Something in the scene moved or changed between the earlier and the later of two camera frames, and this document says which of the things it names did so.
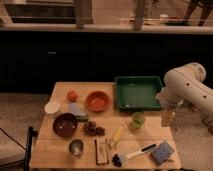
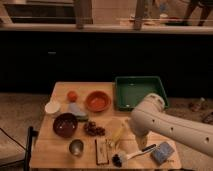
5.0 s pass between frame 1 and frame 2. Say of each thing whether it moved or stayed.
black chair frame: stayed
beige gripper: moved
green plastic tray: stayed
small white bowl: stayed
